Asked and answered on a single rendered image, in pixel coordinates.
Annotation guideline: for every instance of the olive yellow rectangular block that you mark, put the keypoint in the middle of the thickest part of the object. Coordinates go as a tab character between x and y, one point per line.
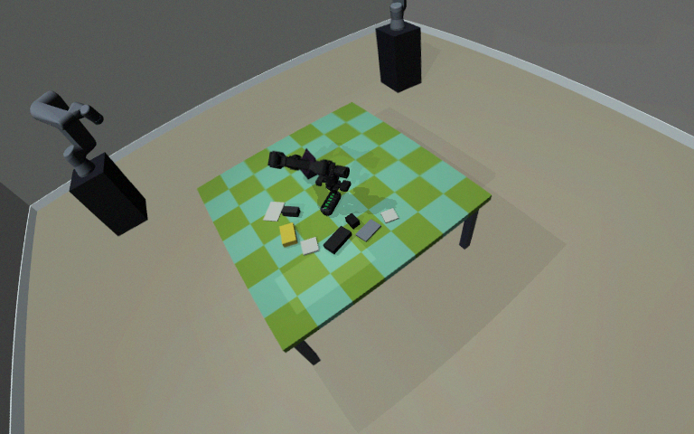
288	236

